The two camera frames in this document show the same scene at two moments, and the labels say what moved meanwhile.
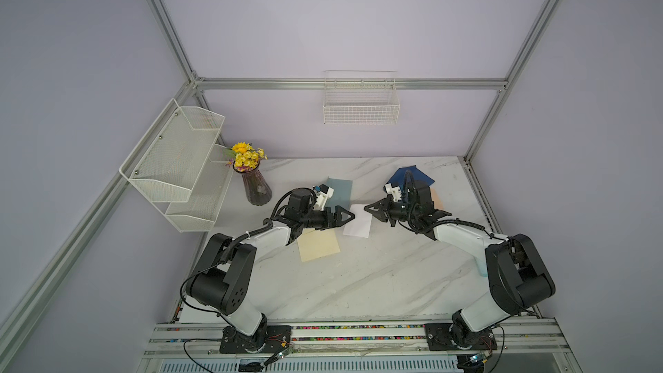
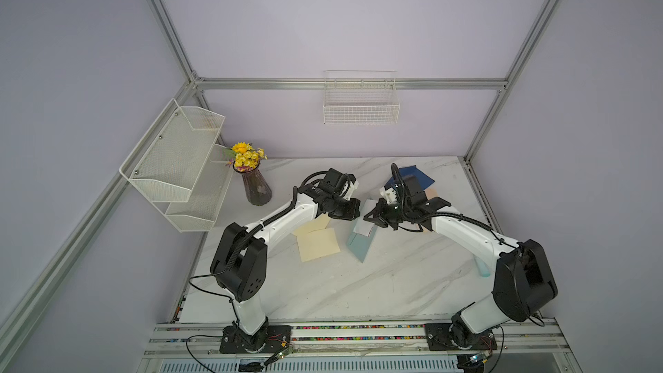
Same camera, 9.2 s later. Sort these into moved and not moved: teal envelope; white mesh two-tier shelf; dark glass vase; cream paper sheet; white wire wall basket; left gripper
Moved: left gripper; teal envelope
Not moved: white mesh two-tier shelf; white wire wall basket; dark glass vase; cream paper sheet
